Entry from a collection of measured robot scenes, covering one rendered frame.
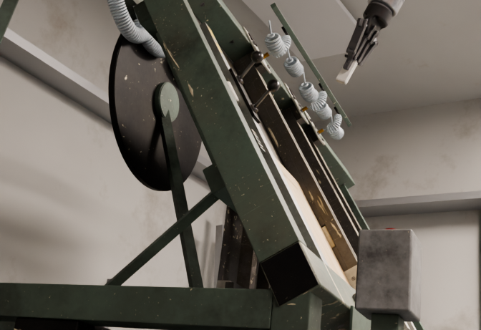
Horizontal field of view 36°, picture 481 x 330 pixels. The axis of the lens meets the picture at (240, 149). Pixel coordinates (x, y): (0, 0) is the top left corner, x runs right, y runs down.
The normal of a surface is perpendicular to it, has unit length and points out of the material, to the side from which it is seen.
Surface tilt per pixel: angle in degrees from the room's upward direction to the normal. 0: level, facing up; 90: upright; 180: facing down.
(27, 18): 90
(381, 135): 90
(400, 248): 90
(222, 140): 90
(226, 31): 150
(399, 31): 180
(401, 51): 180
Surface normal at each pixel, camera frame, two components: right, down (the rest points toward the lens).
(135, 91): 0.91, -0.05
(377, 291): -0.39, -0.39
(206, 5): 0.36, 0.77
